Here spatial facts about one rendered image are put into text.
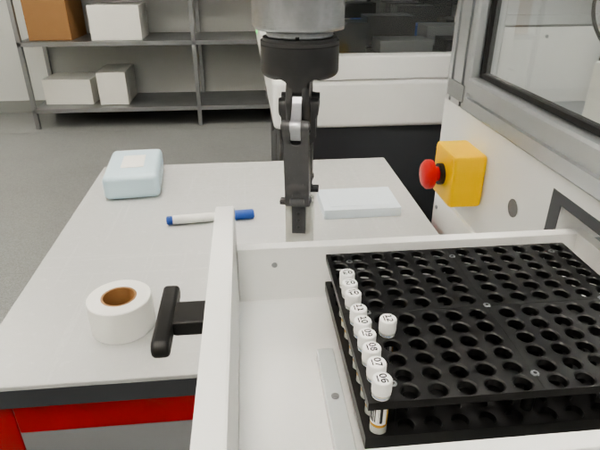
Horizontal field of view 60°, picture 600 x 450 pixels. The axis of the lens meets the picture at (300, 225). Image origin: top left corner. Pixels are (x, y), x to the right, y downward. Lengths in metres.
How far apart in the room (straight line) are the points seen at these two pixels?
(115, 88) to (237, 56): 1.01
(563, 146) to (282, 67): 0.28
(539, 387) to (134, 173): 0.75
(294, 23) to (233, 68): 4.07
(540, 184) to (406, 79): 0.64
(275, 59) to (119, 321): 0.32
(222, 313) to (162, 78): 4.30
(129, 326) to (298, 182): 0.24
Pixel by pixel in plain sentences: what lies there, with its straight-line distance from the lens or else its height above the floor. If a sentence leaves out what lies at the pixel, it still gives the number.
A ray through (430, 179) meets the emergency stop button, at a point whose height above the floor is 0.88.
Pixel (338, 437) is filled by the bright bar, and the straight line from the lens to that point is 0.38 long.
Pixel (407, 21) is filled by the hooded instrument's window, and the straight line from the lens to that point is 1.18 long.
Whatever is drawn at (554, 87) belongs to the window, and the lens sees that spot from 0.62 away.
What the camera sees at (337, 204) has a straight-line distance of 0.85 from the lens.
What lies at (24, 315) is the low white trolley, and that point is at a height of 0.76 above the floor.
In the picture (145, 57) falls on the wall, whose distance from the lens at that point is 4.60.
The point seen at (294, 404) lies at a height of 0.84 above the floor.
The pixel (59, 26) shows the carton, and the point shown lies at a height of 0.72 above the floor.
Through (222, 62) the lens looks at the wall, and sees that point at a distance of 4.54.
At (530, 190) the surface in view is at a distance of 0.62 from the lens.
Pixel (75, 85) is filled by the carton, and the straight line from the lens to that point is 4.37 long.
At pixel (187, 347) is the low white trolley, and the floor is 0.76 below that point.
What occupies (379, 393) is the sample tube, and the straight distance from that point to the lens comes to 0.33.
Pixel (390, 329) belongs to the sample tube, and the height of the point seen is 0.91.
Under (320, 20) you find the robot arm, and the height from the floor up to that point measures 1.09.
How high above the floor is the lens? 1.13
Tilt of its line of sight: 27 degrees down
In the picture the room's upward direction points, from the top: straight up
